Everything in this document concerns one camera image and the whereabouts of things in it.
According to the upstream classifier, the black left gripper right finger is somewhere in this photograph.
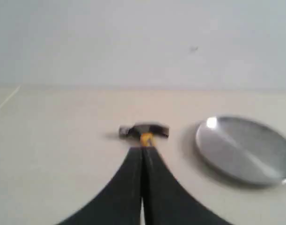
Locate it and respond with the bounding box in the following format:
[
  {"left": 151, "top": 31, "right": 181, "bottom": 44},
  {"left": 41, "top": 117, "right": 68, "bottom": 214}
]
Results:
[{"left": 141, "top": 147, "right": 230, "bottom": 225}]

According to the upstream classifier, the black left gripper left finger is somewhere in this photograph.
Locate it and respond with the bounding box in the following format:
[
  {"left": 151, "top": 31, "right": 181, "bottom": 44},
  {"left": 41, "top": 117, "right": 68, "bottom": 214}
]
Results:
[{"left": 60, "top": 147, "right": 143, "bottom": 225}]

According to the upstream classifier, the black yellow claw hammer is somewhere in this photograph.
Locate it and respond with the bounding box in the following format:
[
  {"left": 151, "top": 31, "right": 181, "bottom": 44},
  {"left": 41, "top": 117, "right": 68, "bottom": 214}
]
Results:
[{"left": 118, "top": 123, "right": 169, "bottom": 147}]

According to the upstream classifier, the round steel plate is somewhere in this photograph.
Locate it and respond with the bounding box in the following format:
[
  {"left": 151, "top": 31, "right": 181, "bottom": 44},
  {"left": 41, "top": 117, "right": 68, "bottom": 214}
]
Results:
[{"left": 194, "top": 116, "right": 286, "bottom": 187}]

